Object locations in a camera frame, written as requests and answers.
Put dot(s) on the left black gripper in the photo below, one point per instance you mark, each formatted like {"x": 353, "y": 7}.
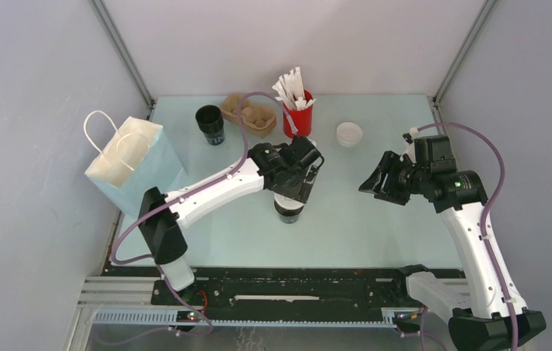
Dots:
{"x": 300, "y": 191}

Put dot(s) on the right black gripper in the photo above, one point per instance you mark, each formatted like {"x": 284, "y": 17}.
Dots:
{"x": 390, "y": 163}

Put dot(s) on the white plastic cup lid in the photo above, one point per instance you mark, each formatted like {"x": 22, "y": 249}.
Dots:
{"x": 348, "y": 134}

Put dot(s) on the black paper coffee cup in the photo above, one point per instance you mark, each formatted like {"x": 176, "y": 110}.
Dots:
{"x": 211, "y": 123}

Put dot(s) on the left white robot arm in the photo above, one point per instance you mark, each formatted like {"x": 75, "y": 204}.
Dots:
{"x": 164, "y": 216}

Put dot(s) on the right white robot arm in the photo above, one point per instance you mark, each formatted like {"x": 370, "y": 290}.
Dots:
{"x": 494, "y": 316}

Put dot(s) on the red ribbed cup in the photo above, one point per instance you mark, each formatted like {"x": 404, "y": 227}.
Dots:
{"x": 300, "y": 118}

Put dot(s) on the brown cardboard cup carrier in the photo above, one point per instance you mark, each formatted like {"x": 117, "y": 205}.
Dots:
{"x": 258, "y": 120}

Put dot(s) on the light blue paper bag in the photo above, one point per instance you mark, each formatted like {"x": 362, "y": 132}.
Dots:
{"x": 138, "y": 157}

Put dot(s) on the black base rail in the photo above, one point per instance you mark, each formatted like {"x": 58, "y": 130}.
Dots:
{"x": 315, "y": 296}

